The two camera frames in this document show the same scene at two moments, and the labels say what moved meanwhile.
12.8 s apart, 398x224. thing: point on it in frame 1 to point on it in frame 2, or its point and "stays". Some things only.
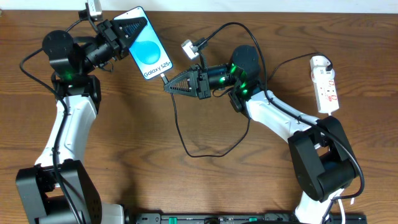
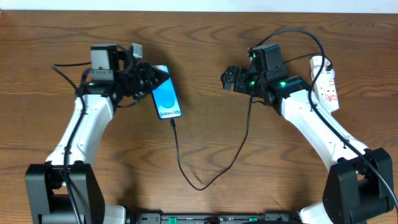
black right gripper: (201, 82) to (237, 78)
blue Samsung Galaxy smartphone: (147, 49) to (165, 98)
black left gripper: (109, 36) to (146, 80)
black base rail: (227, 218) stays
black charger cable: (249, 121) to (252, 99)
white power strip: (324, 84) stays
